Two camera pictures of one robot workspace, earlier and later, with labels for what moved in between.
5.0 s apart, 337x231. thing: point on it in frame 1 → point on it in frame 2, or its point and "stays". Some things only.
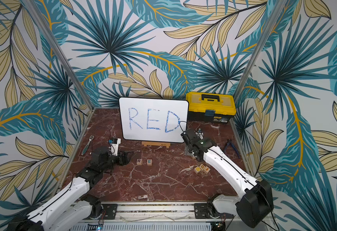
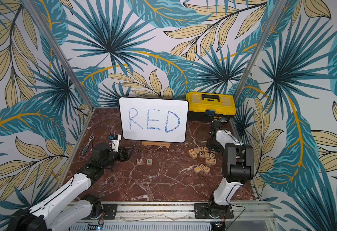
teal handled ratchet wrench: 85,148 stays
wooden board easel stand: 145,143 stays
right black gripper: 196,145 → 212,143
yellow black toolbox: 211,107 stays
